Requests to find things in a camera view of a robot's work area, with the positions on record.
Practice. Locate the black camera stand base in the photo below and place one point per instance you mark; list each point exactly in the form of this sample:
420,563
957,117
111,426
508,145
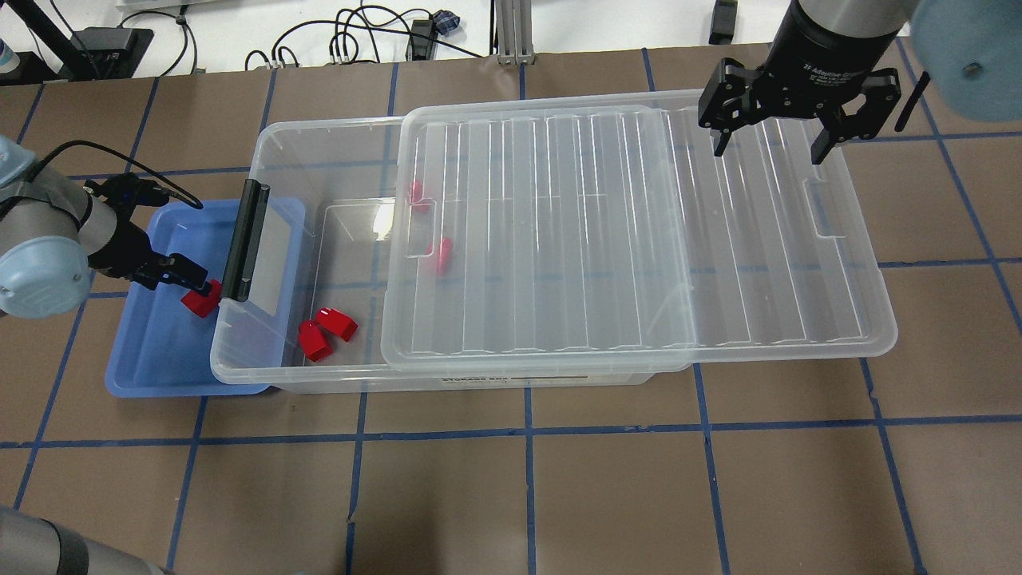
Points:
85,54

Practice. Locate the red block box far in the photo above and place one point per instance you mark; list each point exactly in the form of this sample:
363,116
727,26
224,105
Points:
416,197

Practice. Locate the black box handle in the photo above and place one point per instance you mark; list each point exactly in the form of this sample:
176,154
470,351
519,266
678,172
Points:
244,245

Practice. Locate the aluminium frame post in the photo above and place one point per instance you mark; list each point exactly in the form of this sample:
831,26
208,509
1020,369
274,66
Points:
512,36

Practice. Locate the red block box middle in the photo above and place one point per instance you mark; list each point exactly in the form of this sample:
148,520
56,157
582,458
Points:
444,256

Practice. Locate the blue plastic tray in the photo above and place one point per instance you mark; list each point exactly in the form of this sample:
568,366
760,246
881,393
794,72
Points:
163,349

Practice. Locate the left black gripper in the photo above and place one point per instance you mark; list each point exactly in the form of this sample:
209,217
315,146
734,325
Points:
121,249

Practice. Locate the red block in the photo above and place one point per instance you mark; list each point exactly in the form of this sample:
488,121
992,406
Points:
313,341
203,303

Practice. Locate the clear plastic storage box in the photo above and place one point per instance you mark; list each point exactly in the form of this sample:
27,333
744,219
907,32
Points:
335,160

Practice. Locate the red block box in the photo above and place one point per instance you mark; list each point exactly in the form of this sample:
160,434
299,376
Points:
416,197
444,256

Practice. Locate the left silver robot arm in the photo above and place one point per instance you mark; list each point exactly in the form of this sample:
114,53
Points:
55,232

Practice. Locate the clear plastic box lid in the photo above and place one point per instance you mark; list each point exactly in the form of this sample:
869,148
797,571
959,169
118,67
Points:
779,262

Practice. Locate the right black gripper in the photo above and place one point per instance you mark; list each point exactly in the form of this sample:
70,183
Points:
818,52

